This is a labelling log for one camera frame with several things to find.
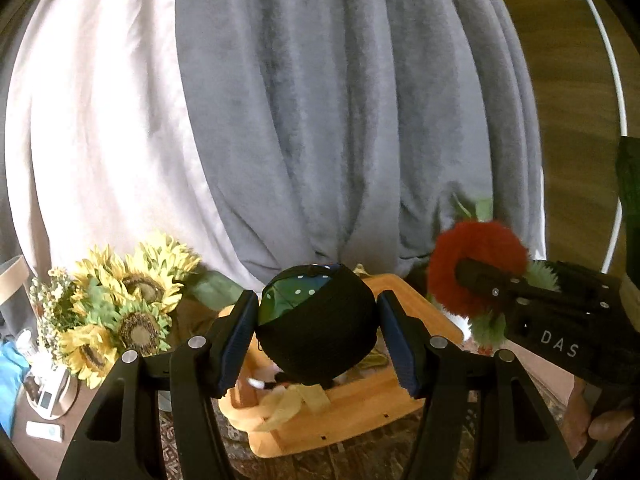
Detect red fluffy strawberry plush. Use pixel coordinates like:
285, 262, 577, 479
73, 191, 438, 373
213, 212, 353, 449
425, 218, 561, 348

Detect green frog plush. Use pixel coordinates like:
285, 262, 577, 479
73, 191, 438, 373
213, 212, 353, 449
354, 349, 390, 370

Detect black green round plush ball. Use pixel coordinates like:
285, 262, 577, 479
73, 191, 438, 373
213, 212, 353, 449
255, 263, 381, 385

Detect black mouse plush toy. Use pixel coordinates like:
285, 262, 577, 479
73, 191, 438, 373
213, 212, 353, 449
246, 372, 295, 390

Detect person's right hand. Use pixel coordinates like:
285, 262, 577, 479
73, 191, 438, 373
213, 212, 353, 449
560, 377, 634, 458

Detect potted green plant white pot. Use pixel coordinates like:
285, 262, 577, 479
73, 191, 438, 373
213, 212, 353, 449
426, 196, 495, 334

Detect orange plastic storage crate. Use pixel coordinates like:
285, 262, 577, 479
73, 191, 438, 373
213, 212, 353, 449
214, 273, 467, 460

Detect patterned oriental rug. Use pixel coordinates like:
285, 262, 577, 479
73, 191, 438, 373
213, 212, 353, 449
156, 339, 572, 480

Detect sunflower bouquet in vase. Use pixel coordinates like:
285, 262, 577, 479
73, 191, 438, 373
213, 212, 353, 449
28, 236, 246, 391

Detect round tray with items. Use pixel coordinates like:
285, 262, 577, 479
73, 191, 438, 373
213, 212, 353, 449
15, 328, 78, 420

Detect white remote control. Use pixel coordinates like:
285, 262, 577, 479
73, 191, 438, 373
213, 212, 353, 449
25, 420, 64, 443

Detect blue folded cloth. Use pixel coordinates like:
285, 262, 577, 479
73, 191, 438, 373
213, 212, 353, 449
0, 340, 30, 437

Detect wooden chair backrest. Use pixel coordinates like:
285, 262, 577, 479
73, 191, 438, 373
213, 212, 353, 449
0, 255, 30, 304

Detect beige sheer curtain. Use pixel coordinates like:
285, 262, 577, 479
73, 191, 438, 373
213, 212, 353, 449
4, 0, 260, 289

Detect grey curtain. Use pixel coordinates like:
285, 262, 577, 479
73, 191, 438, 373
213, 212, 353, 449
176, 0, 544, 282

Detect white floor lamp pole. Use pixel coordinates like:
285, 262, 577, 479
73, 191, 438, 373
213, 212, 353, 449
560, 0, 629, 276

